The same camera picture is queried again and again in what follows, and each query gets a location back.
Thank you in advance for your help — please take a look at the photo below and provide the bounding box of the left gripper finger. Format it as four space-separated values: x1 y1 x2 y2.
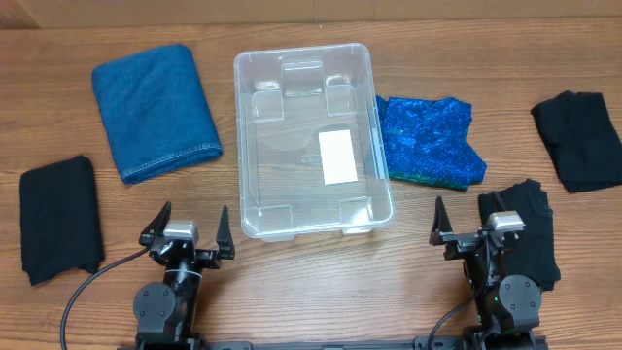
141 201 171 236
216 205 235 260

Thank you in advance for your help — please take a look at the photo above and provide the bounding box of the black cloth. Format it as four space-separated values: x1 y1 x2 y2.
19 156 105 286
531 90 621 193
477 179 561 291

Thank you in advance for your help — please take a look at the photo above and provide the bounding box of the sparkly blue fabric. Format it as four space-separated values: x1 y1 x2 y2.
376 96 487 191

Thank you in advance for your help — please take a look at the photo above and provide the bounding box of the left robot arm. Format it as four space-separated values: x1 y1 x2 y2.
133 202 235 349

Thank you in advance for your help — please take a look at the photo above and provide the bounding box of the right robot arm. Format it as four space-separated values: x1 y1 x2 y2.
415 196 548 350

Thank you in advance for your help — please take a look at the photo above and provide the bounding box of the clear plastic storage container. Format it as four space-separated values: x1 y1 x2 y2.
234 43 395 242

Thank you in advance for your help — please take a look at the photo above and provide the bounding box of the white label in container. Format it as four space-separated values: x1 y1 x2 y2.
319 129 358 185

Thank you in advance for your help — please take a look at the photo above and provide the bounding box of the blue terry towel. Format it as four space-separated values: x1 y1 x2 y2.
91 44 223 185

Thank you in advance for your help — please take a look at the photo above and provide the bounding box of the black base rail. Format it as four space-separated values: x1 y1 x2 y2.
116 333 550 350

